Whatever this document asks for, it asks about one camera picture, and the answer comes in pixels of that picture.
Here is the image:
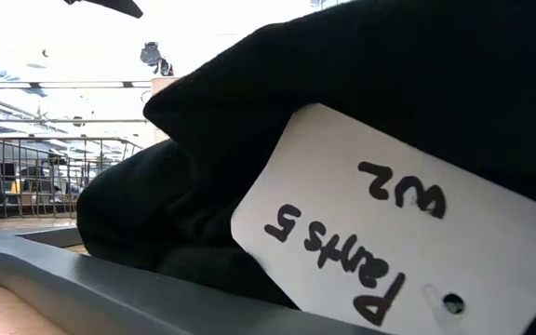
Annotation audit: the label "white perforated plastic basket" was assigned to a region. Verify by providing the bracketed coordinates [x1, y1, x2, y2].
[149, 76, 181, 145]

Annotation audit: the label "black ceiling cable reel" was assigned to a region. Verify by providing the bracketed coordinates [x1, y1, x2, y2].
[140, 41, 175, 78]

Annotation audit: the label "metal wire basket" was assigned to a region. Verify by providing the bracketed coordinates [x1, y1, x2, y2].
[0, 136, 144, 220]

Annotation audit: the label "white handwritten paper tag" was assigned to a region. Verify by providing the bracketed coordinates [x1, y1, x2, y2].
[230, 102, 536, 335]

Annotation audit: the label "black pants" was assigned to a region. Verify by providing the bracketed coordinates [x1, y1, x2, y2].
[75, 0, 536, 335]

